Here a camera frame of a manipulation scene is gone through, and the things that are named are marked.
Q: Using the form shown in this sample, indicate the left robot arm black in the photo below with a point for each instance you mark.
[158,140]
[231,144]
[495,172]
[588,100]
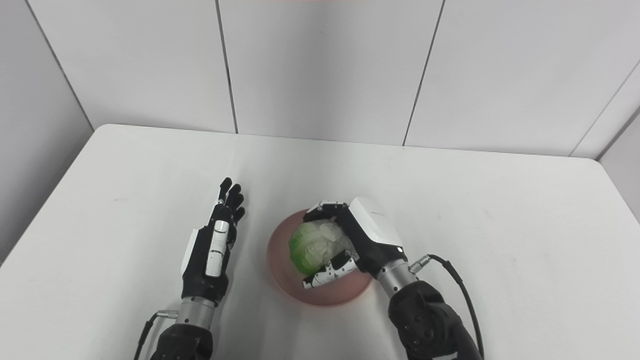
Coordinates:
[187,330]

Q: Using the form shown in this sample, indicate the green cabbage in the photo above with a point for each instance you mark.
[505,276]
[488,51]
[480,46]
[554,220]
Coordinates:
[315,247]

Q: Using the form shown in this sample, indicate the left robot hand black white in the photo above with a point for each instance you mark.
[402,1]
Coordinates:
[210,255]

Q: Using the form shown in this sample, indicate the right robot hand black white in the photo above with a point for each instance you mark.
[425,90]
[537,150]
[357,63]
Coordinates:
[370,240]

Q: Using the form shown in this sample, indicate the pink round plate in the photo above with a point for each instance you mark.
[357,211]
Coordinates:
[300,285]

